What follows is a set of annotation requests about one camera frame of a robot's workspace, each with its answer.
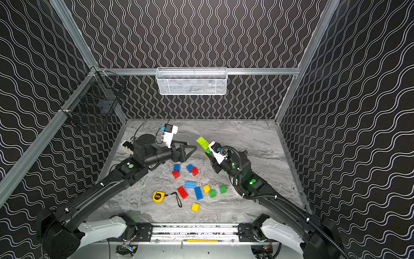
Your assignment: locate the blue square lego brick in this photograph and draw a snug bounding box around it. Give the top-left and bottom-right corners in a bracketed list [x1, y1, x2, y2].
[186, 164, 194, 173]

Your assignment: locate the red square lego brick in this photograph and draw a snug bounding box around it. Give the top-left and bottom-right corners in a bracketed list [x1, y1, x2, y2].
[190, 167, 199, 177]

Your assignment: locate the lime green long lego brick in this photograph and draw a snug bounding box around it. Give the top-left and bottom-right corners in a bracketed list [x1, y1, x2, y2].
[197, 137, 211, 154]

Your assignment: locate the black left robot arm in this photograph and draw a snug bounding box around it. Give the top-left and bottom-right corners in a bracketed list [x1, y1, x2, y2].
[36, 134, 197, 259]

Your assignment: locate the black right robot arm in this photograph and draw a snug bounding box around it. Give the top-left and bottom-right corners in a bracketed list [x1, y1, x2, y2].
[206, 142, 349, 259]

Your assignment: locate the green small lego brick right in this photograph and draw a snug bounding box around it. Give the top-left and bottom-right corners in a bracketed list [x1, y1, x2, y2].
[220, 185, 227, 194]

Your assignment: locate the green small lego brick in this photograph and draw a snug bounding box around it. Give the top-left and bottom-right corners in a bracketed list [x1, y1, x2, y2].
[209, 190, 217, 198]
[220, 185, 227, 194]

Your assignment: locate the yellow small lego brick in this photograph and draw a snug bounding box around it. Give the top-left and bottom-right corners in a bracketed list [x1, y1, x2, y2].
[203, 185, 211, 194]

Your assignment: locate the light blue long lego brick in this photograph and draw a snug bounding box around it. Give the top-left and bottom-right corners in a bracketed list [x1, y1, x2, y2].
[184, 181, 197, 189]

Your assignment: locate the red long lego brick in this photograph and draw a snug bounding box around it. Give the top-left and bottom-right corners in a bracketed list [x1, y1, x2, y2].
[177, 186, 188, 200]

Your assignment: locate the yellow lego brick front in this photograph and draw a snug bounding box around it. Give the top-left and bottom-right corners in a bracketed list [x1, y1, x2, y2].
[191, 203, 199, 212]

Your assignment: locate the yellow tape measure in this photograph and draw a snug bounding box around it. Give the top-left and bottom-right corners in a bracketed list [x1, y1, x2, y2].
[153, 191, 166, 204]

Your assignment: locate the black socket set holder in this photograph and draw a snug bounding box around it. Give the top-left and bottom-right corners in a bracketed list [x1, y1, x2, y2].
[120, 140, 134, 155]

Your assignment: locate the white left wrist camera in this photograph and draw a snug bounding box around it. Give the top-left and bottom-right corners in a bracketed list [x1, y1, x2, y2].
[161, 123, 178, 148]

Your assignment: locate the white wire mesh basket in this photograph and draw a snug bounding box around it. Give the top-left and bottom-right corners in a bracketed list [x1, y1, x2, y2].
[155, 67, 228, 96]

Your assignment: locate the black wire mesh basket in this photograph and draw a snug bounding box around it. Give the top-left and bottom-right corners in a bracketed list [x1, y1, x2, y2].
[63, 69, 127, 132]

